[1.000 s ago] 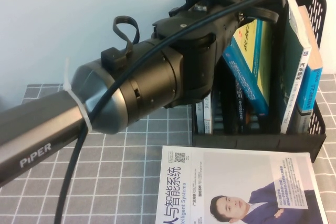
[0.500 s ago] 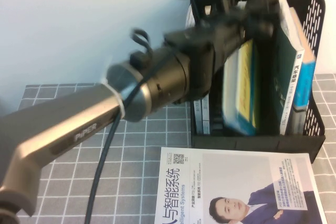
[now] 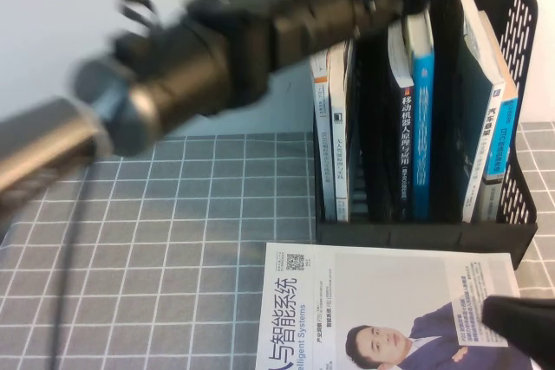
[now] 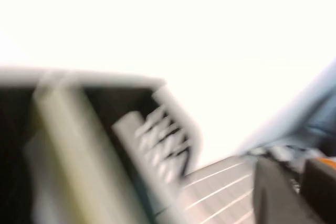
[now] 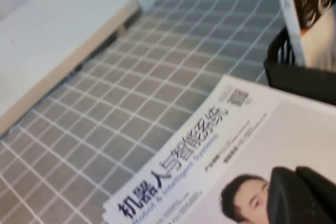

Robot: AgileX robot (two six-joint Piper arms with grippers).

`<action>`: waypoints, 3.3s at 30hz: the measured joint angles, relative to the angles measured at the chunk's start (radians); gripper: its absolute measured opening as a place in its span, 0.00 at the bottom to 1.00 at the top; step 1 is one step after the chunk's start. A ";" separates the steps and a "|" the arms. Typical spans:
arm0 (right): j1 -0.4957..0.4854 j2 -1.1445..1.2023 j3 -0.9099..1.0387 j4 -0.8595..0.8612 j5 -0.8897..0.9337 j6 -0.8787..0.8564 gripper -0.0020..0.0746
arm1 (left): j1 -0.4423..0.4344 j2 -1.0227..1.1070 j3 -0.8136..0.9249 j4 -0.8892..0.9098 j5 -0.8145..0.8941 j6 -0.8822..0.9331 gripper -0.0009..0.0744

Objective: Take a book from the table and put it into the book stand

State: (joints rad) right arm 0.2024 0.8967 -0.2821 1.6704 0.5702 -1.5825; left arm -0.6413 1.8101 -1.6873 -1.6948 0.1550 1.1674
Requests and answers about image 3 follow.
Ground black left camera cable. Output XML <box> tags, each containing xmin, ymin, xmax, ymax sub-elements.
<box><xmin>48</xmin><ymin>161</ymin><xmax>95</xmax><ymax>370</ymax></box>

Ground yellow mechanical devices book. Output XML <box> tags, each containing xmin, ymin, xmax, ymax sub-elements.
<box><xmin>405</xmin><ymin>9</ymin><xmax>436</xmax><ymax>222</ymax></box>

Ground white spine book black logo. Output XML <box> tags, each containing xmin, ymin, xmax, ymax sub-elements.
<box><xmin>328</xmin><ymin>40</ymin><xmax>354</xmax><ymax>223</ymax></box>

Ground black spine mobile robot book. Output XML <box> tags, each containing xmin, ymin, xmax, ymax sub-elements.
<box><xmin>386</xmin><ymin>21</ymin><xmax>415</xmax><ymax>216</ymax></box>

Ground white book with orange band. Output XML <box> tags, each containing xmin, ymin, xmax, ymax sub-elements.
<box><xmin>309</xmin><ymin>51</ymin><xmax>333</xmax><ymax>221</ymax></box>

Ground black three-slot book stand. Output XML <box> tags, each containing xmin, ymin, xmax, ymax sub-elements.
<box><xmin>312</xmin><ymin>0</ymin><xmax>539</xmax><ymax>269</ymax></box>

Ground white magazine with man portrait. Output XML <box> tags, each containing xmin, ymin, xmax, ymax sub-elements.
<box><xmin>254</xmin><ymin>241</ymin><xmax>534</xmax><ymax>370</ymax></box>

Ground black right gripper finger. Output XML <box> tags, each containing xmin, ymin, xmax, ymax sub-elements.
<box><xmin>480</xmin><ymin>295</ymin><xmax>555</xmax><ymax>367</ymax></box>

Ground blue spine book cream pages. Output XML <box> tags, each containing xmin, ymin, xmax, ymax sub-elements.
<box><xmin>476</xmin><ymin>10</ymin><xmax>520</xmax><ymax>222</ymax></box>

